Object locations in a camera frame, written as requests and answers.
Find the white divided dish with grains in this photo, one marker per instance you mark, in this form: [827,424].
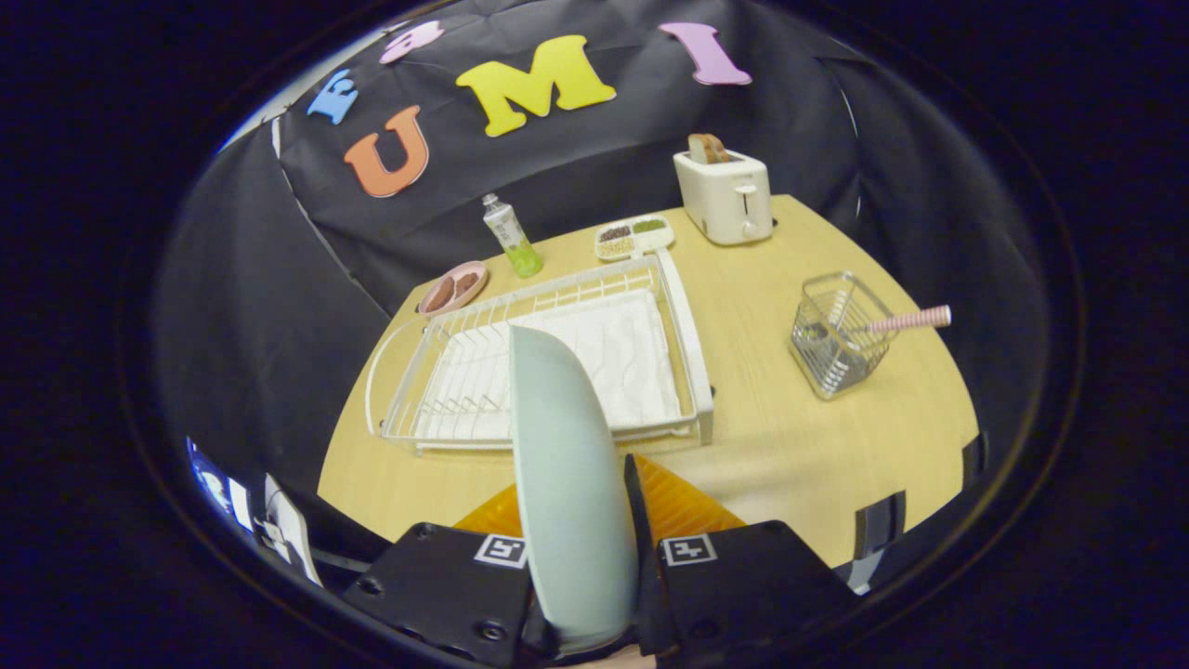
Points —
[633,237]

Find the black backdrop cloth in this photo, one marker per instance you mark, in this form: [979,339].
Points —
[251,307]

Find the pink plate with food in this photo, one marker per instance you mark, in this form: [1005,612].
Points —
[476,290]

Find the brown food piece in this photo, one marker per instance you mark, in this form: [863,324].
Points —
[465,282]
[438,295]

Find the cream white toaster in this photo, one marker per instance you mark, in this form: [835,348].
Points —
[729,200]

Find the brown toast slice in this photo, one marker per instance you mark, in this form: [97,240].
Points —
[717,149]
[699,149]

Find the white drying mat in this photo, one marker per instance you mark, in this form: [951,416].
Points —
[622,362]

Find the clear bottle with green liquid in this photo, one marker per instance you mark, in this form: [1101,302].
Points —
[513,237]

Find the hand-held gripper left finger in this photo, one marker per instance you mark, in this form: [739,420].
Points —
[446,585]

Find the white side table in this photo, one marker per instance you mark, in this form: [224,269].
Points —
[293,534]

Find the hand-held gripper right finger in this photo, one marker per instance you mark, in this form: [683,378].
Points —
[743,585]

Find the pale green plate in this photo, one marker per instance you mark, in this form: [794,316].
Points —
[571,502]

